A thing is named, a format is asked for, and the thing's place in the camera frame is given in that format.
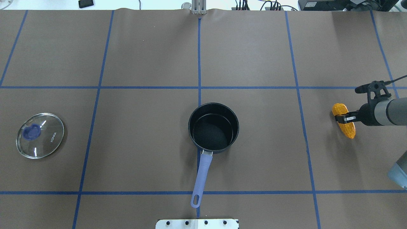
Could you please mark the glass pot lid blue knob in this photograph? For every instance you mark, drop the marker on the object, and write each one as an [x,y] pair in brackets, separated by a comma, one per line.
[40,136]

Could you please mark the white camera stand post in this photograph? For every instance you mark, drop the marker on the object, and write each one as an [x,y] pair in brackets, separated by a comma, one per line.
[197,224]

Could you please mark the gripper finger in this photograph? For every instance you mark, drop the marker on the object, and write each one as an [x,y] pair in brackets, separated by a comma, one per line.
[353,113]
[344,119]

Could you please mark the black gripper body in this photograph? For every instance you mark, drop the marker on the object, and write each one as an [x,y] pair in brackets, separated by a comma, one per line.
[368,114]

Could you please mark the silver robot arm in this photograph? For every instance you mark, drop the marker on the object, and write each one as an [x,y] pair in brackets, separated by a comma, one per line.
[380,110]

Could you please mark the dark blue saucepan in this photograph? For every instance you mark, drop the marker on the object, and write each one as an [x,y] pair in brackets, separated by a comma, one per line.
[213,128]

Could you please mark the aluminium frame post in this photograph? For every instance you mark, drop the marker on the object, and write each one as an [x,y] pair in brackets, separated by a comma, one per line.
[198,7]

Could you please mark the small black device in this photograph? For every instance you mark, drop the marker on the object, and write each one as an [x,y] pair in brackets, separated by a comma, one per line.
[85,3]

